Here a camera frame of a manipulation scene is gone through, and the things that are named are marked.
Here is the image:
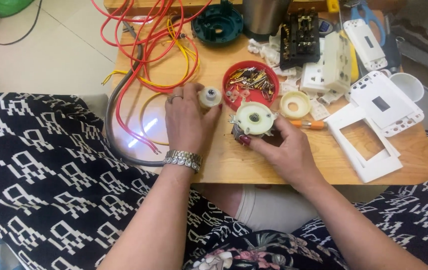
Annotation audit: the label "person's left hand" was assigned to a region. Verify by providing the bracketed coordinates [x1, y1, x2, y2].
[164, 82, 224, 156]

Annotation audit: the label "person's right hand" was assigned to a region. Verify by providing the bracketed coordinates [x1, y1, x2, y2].
[238, 114, 328, 193]

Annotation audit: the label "small cream round plastic cap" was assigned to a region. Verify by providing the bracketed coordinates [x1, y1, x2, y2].
[198, 87, 223, 110]

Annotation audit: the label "cream geared motor assembly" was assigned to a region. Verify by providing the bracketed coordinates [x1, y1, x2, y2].
[228, 100, 279, 140]

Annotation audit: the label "silver metal wristwatch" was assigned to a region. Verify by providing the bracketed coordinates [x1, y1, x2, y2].
[162, 149, 203, 173]

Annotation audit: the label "white shorts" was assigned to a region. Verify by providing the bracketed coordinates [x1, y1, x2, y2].
[234, 185, 320, 234]

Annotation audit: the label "red round plastic lid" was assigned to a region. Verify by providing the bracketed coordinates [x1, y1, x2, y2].
[222, 60, 280, 112]

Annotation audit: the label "pile of brass metal terminals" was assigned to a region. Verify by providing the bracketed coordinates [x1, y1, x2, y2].
[226, 67, 276, 103]

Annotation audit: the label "white small socket module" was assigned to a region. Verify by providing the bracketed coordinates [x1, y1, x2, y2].
[299, 61, 331, 94]

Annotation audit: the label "heap of white plastic fragments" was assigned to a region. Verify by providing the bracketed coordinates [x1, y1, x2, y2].
[247, 34, 346, 121]

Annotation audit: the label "floral dark garment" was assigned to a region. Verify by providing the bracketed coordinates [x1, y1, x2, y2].
[183, 229, 353, 270]

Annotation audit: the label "dark green round plastic housing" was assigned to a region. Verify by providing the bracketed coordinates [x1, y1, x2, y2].
[191, 0, 245, 48]

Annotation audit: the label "white multi socket module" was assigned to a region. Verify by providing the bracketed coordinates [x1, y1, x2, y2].
[323, 31, 353, 93]

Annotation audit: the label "white faceplate with black window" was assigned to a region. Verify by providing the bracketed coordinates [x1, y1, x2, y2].
[345, 70, 425, 138]

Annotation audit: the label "stainless steel cylinder pot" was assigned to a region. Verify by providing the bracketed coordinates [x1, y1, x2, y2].
[242, 0, 293, 42]

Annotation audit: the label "white plastic cup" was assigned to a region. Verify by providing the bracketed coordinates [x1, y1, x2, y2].
[389, 72, 425, 103]

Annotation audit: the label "black hand tool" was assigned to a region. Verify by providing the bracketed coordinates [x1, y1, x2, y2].
[383, 15, 403, 74]

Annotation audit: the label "black white patterned garment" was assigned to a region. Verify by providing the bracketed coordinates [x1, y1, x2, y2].
[0, 92, 428, 270]

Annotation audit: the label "green plastic container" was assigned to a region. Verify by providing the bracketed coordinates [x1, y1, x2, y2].
[0, 0, 35, 18]

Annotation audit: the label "orange handled screwdriver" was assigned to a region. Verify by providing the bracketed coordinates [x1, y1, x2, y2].
[289, 119, 328, 131]

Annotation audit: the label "cream plastic ring cover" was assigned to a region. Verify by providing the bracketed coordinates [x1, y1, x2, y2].
[279, 91, 312, 120]

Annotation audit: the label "bundle of yellow wires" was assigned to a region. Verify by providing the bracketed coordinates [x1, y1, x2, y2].
[101, 16, 202, 146]

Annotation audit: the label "thick grey cable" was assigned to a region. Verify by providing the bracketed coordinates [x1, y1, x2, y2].
[104, 22, 166, 168]

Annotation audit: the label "bundle of red wires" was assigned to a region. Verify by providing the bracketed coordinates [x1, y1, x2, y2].
[90, 0, 214, 155]

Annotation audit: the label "white rectangular plastic frame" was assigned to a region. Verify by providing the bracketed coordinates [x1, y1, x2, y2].
[324, 103, 404, 184]

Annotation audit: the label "yellow tool handle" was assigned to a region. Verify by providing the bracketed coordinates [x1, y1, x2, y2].
[339, 30, 360, 84]

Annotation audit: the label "black electrical switch block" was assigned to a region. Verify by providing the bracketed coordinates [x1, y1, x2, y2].
[279, 7, 322, 71]

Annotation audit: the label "white switch plate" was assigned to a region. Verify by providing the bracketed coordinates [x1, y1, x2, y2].
[343, 18, 389, 72]

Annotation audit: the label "blue handled scissors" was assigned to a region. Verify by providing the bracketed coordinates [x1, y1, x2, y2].
[349, 0, 387, 48]

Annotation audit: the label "thin black cable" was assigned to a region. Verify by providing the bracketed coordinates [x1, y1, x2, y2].
[0, 0, 43, 46]

